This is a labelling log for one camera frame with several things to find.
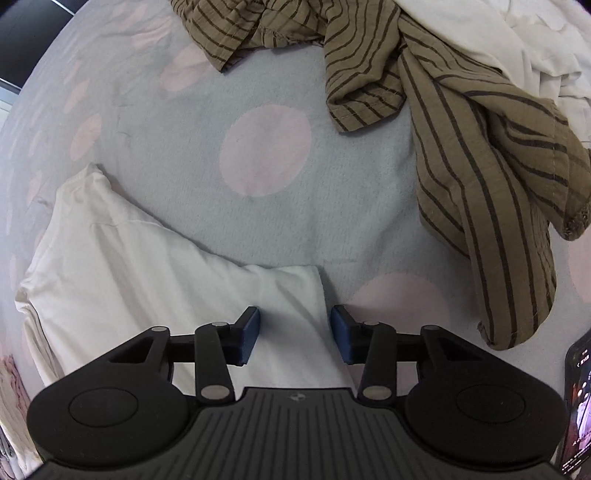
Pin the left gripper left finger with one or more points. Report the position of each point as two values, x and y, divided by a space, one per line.
217 345

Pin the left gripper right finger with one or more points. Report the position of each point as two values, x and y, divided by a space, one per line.
372 345

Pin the cream white long-sleeve shirt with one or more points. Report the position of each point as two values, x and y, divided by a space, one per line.
104 271

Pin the grey pink-dotted bed cover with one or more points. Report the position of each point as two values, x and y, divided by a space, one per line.
247 165

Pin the folded pink garment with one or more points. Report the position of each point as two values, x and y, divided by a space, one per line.
15 400

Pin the brown striped garment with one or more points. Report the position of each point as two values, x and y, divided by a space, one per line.
498 167

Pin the black smartphone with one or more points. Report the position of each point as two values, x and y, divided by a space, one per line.
576 444

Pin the white printed garment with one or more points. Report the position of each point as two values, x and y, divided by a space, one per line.
543 47

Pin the black sliding wardrobe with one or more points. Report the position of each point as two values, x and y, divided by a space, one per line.
27 29

